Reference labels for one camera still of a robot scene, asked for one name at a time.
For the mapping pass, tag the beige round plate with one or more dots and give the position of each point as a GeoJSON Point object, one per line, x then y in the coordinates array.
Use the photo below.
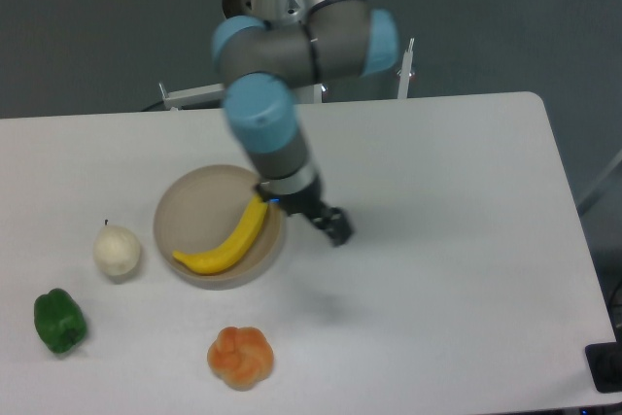
{"type": "Point", "coordinates": [200, 210]}

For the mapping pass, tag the orange knotted bread roll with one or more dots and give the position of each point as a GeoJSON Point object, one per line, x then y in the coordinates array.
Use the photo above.
{"type": "Point", "coordinates": [241, 357]}

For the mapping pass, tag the white pear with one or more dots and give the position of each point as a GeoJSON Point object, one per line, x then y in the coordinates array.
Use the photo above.
{"type": "Point", "coordinates": [116, 252]}

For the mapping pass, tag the black device at table edge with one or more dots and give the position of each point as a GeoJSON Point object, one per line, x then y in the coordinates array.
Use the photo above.
{"type": "Point", "coordinates": [604, 360]}

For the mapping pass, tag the white right mounting bracket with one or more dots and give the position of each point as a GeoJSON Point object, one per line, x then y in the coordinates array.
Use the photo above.
{"type": "Point", "coordinates": [406, 72]}

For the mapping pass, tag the white left mounting bracket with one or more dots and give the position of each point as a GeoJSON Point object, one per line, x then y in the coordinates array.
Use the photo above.
{"type": "Point", "coordinates": [202, 97]}

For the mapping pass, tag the green bell pepper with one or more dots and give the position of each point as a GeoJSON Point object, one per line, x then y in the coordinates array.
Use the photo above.
{"type": "Point", "coordinates": [59, 321]}

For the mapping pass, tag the yellow banana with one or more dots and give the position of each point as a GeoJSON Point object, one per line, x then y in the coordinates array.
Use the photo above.
{"type": "Point", "coordinates": [233, 249]}

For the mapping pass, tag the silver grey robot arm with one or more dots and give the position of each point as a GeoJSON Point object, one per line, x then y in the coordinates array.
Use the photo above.
{"type": "Point", "coordinates": [348, 39]}

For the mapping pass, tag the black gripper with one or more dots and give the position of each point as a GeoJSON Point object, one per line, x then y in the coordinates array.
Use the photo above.
{"type": "Point", "coordinates": [332, 221]}

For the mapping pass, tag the white mounting bracket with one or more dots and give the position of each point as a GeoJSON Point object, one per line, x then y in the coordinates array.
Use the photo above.
{"type": "Point", "coordinates": [406, 72]}
{"type": "Point", "coordinates": [202, 97]}

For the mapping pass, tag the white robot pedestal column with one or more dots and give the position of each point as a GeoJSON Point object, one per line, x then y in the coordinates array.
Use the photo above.
{"type": "Point", "coordinates": [308, 94]}

